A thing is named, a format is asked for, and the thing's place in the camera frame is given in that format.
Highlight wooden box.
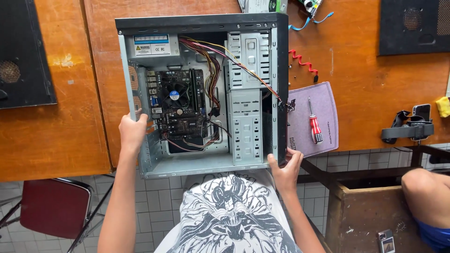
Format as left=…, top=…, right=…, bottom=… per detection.
left=325, top=176, right=435, bottom=253

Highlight grey drive bay cage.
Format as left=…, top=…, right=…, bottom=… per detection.
left=225, top=31, right=272, bottom=166

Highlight black case side panel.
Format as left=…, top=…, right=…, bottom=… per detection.
left=378, top=0, right=450, bottom=56
left=0, top=0, right=58, bottom=109

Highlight purple mouse pad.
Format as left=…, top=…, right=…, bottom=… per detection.
left=286, top=82, right=339, bottom=158

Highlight red coiled cable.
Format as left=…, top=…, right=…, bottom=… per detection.
left=289, top=49, right=319, bottom=83

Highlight green and white box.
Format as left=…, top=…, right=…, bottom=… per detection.
left=238, top=0, right=288, bottom=14

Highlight black processor cooling fan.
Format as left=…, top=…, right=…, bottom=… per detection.
left=161, top=82, right=190, bottom=109

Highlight green circuit board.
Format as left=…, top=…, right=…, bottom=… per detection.
left=298, top=0, right=323, bottom=16

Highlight person's white printed shirt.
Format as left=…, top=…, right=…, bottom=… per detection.
left=154, top=170, right=304, bottom=253

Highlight black motherboard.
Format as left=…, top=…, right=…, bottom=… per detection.
left=149, top=68, right=209, bottom=139

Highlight red and white screwdriver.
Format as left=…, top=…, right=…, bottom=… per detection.
left=307, top=97, right=323, bottom=145

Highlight red folding chair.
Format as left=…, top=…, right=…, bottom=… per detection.
left=0, top=175, right=115, bottom=253

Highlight smartphone in head mount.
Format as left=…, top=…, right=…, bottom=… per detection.
left=411, top=104, right=432, bottom=142

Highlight black head strap mount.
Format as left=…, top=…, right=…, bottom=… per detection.
left=381, top=110, right=435, bottom=145

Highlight blue data cable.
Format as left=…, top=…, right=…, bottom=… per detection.
left=288, top=11, right=334, bottom=31

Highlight grey computer case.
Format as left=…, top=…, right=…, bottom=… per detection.
left=115, top=13, right=289, bottom=180

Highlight grey power supply unit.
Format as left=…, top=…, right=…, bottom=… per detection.
left=126, top=33, right=180, bottom=60

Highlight bundle of coloured power cables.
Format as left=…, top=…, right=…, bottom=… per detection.
left=179, top=36, right=285, bottom=112

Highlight small phone with picture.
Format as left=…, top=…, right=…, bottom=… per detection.
left=376, top=229, right=396, bottom=253

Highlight person's right hand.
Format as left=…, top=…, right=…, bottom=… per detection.
left=267, top=147, right=304, bottom=193

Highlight person's left hand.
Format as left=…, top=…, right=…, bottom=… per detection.
left=118, top=113, right=149, bottom=153

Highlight yellow sponge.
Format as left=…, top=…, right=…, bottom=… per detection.
left=435, top=97, right=450, bottom=118

